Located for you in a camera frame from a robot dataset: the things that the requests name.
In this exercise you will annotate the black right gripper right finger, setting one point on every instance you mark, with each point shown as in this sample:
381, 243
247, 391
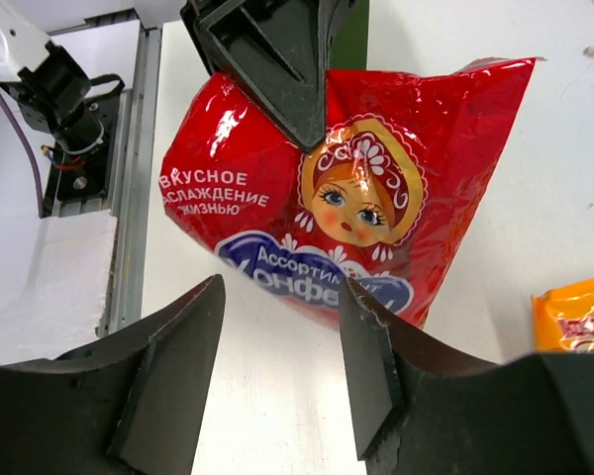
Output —
420, 406

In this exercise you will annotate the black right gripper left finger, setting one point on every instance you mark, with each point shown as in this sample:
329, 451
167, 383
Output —
131, 402

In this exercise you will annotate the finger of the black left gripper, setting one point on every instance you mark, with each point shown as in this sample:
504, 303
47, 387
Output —
274, 51
333, 14

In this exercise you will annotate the large red candy bag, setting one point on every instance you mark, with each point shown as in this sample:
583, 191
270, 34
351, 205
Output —
385, 199

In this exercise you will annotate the orange snack bag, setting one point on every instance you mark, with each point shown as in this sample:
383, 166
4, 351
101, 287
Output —
563, 318

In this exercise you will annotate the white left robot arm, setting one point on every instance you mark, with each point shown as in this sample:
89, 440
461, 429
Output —
50, 88

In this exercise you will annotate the aluminium table frame rail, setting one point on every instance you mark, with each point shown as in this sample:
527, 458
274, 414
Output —
130, 187

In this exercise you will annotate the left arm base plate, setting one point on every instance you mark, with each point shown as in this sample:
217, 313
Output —
84, 180

